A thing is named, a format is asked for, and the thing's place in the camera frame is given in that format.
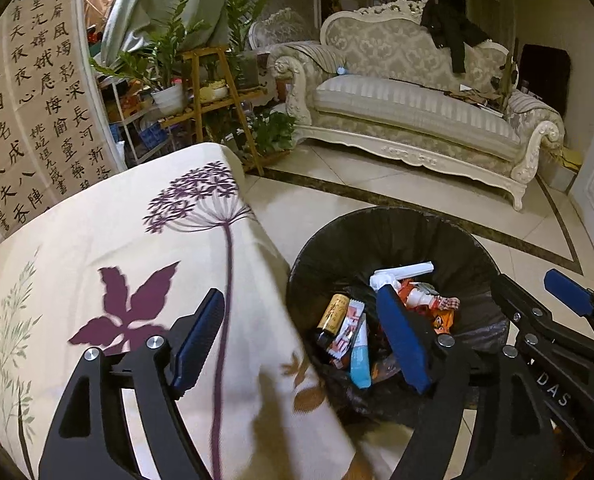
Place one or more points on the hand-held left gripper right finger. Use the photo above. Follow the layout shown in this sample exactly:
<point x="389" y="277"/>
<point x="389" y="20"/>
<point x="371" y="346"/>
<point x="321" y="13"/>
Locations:
<point x="402" y="340"/>

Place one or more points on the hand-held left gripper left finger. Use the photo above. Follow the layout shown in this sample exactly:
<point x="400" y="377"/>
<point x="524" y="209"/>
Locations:
<point x="197" y="345"/>

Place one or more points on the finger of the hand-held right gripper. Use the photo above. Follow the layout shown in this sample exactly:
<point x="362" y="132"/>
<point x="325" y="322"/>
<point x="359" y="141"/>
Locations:
<point x="552" y="325"/>
<point x="569" y="290"/>

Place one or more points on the orange plastic bag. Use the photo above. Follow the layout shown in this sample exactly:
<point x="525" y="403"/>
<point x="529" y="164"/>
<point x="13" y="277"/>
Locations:
<point x="442" y="322"/>

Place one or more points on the white tissue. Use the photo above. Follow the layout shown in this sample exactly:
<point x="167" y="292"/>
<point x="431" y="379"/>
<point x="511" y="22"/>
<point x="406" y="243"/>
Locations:
<point x="417" y="299"/>

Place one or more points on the white teal box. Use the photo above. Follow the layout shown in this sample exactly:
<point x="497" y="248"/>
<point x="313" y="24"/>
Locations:
<point x="361" y="365"/>

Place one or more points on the pink white snack packet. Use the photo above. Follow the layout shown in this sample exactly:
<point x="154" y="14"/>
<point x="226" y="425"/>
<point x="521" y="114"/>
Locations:
<point x="348" y="332"/>

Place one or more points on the checkered cloth scrap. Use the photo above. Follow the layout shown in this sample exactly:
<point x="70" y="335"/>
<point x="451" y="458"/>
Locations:
<point x="447" y="304"/>

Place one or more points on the white green envelope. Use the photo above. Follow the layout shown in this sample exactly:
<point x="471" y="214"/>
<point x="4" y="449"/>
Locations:
<point x="384" y="279"/>

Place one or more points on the yellow bottle with black cap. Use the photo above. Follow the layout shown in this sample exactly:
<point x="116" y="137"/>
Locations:
<point x="334" y="315"/>

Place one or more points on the bin with black liner bag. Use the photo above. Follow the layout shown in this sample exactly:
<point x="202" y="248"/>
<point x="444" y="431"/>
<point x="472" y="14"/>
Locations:
<point x="377" y="230"/>

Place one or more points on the yellow bag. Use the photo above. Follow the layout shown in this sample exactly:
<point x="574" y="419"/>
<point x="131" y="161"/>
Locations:
<point x="573" y="157"/>

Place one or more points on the floral tablecloth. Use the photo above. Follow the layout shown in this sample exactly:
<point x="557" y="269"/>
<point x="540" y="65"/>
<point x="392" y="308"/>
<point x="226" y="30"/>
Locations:
<point x="102" y="220"/>

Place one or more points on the white metal shelf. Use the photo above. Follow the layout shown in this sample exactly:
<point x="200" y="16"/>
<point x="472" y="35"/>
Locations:
<point x="130" y="145"/>

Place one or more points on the blue crate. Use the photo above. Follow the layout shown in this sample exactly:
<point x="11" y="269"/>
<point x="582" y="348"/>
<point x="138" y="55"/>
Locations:
<point x="154" y="137"/>

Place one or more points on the brown paper scraps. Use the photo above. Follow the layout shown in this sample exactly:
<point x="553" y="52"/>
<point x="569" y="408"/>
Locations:
<point x="472" y="96"/>

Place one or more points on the small bushy green plant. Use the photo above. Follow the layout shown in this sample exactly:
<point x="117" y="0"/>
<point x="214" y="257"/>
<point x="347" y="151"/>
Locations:
<point x="274" y="132"/>

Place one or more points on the ornate cream sofa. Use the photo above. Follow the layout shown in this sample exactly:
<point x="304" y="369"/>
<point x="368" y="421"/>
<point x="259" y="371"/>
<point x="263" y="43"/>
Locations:
<point x="412" y="110"/>

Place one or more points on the white flower pot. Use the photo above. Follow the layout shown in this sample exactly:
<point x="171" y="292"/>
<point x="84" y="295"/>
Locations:
<point x="168" y="100"/>

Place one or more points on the wooden plant stand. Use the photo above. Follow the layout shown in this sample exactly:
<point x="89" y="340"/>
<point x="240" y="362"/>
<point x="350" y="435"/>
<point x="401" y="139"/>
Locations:
<point x="232" y="100"/>

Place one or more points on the yellow white bowl pot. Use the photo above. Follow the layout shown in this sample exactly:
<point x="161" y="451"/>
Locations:
<point x="213" y="92"/>

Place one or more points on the dark glass plant pot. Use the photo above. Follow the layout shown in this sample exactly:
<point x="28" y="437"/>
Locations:
<point x="249" y="72"/>

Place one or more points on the calligraphy sheet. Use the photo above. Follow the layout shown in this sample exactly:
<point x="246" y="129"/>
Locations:
<point x="2" y="125"/>
<point x="57" y="85"/>

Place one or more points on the black clothing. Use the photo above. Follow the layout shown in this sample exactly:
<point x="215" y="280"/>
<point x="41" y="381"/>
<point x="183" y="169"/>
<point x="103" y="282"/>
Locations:
<point x="447" y="20"/>

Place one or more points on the leafy green plant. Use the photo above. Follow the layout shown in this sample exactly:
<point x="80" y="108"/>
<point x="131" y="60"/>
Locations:
<point x="169" y="45"/>

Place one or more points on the patterned armchair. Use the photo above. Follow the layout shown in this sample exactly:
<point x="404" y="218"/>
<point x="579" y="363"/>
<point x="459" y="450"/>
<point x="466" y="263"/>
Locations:
<point x="289" y="27"/>

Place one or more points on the tall green plant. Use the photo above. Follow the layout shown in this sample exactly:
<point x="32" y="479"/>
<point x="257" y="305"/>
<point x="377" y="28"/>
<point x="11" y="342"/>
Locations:
<point x="242" y="15"/>

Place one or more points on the grey green curtain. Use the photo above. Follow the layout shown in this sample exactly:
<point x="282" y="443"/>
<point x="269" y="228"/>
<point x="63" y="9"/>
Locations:
<point x="137" y="5"/>

